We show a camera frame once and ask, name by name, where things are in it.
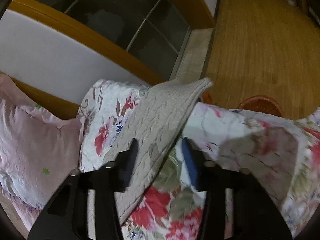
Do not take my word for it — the wooden bed headboard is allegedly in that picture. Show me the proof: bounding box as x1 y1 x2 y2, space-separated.
1 0 163 119

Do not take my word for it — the white floral quilt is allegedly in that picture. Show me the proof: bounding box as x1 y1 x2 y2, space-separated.
79 80 319 239

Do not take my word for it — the red woven basket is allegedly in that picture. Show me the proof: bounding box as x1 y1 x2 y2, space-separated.
238 95 284 118

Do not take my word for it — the beige cable knit sweater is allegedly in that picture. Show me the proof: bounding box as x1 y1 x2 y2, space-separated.
103 78 213 224

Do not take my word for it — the pink floral pillow left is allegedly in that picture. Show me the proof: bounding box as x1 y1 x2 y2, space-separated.
1 74 83 230

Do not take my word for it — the dark glass wardrobe door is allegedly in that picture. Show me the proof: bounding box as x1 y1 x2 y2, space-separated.
34 0 190 80

